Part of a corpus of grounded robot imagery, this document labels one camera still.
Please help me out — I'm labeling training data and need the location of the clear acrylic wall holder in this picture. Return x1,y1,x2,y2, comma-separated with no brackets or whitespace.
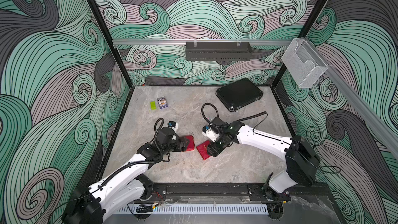
282,38,328,89

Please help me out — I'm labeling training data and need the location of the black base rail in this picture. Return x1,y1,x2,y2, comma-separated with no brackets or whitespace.
137,183,331,203

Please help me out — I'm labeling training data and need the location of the black flat case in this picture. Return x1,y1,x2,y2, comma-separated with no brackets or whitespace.
216,78,264,112

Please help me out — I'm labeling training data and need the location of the aluminium wall rail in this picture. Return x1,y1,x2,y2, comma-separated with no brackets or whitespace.
112,38,293,46

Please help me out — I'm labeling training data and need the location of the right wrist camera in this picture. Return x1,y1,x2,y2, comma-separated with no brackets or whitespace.
202,125,219,142

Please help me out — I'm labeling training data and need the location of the red jewelry box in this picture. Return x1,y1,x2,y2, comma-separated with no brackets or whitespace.
183,135,195,151
197,140,210,160

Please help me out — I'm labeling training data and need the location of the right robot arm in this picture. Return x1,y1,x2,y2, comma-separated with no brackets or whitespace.
202,117,320,202

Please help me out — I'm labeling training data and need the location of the black wall tray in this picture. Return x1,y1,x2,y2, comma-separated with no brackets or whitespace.
185,42,253,63

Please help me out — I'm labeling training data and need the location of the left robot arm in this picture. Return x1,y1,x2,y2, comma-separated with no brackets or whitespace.
61,118,189,224

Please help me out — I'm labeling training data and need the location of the small card pack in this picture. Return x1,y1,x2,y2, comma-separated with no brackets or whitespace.
157,96,169,109

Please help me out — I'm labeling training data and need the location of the white slotted cable duct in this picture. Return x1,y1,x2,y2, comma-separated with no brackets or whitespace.
116,203,268,215

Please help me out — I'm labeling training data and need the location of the green small block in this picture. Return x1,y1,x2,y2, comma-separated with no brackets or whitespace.
150,101,157,111

